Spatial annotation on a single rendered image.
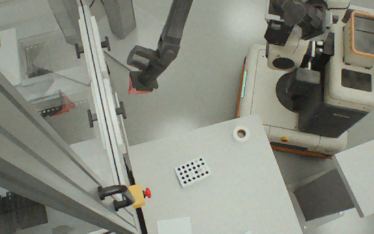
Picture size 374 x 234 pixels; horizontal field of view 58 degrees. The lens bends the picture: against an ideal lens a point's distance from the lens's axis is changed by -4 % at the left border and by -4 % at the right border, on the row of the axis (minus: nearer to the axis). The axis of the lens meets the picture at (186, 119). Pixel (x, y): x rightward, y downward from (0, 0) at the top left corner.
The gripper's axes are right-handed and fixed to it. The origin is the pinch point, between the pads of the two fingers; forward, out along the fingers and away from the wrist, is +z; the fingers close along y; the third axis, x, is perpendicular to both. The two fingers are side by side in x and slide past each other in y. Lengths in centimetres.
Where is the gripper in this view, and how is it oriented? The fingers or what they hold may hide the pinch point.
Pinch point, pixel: (133, 91)
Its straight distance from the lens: 133.1
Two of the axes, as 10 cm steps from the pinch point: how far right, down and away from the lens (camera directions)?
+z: -5.6, 4.3, 7.1
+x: 2.8, 9.0, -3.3
